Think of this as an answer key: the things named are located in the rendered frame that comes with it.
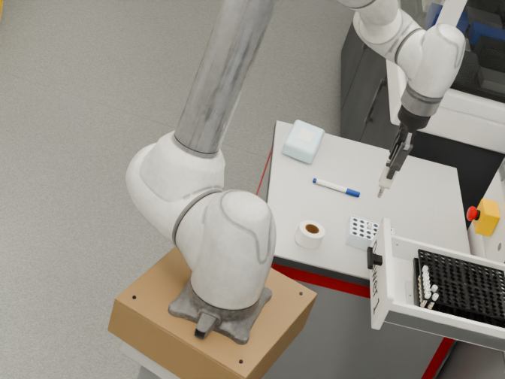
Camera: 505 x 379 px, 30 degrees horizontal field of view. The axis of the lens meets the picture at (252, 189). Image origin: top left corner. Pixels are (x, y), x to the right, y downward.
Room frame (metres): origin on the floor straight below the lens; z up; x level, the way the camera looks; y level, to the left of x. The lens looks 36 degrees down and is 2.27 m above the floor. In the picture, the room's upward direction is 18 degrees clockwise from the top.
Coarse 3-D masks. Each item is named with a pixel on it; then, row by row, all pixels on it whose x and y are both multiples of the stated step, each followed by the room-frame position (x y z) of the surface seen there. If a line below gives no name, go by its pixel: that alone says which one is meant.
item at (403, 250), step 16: (400, 240) 1.88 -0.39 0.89; (400, 256) 1.88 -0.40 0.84; (416, 256) 1.88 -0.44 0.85; (464, 256) 1.90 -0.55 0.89; (400, 272) 1.83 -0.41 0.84; (400, 288) 1.77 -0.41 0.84; (400, 304) 1.64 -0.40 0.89; (384, 320) 1.63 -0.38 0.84; (400, 320) 1.64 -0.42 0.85; (416, 320) 1.64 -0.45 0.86; (432, 320) 1.65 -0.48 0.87; (448, 320) 1.65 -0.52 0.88; (464, 320) 1.66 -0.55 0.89; (448, 336) 1.65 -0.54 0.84; (464, 336) 1.65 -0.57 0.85; (480, 336) 1.66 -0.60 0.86; (496, 336) 1.66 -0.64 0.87
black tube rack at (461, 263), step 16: (432, 256) 1.84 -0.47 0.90; (448, 256) 1.86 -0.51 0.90; (416, 272) 1.80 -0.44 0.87; (432, 272) 1.79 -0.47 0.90; (448, 272) 1.80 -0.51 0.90; (464, 272) 1.82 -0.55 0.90; (480, 272) 1.84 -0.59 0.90; (496, 272) 1.86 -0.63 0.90; (416, 288) 1.75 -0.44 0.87; (448, 288) 1.74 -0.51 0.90; (464, 288) 1.76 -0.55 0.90; (480, 288) 1.78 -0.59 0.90; (496, 288) 1.81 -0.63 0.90; (416, 304) 1.70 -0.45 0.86; (448, 304) 1.69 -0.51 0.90; (464, 304) 1.71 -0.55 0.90; (480, 304) 1.73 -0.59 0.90; (496, 304) 1.75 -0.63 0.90; (480, 320) 1.70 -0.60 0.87; (496, 320) 1.73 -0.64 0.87
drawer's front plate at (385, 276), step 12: (384, 228) 1.86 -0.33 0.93; (384, 240) 1.81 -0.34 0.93; (384, 252) 1.77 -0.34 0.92; (384, 264) 1.73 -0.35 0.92; (372, 276) 1.78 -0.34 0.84; (384, 276) 1.69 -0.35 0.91; (372, 288) 1.74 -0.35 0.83; (384, 288) 1.66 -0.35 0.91; (372, 300) 1.70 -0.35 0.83; (384, 300) 1.62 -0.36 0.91; (372, 312) 1.66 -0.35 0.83; (384, 312) 1.62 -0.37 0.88; (372, 324) 1.62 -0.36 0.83
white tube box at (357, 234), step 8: (352, 216) 2.04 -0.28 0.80; (352, 224) 2.01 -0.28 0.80; (360, 224) 2.02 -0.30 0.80; (376, 224) 2.04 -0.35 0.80; (352, 232) 1.98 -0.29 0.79; (360, 232) 1.99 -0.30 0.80; (368, 232) 2.00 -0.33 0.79; (392, 232) 2.03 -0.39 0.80; (352, 240) 1.96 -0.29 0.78; (360, 240) 1.96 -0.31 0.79; (368, 240) 1.97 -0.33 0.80; (360, 248) 1.96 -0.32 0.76
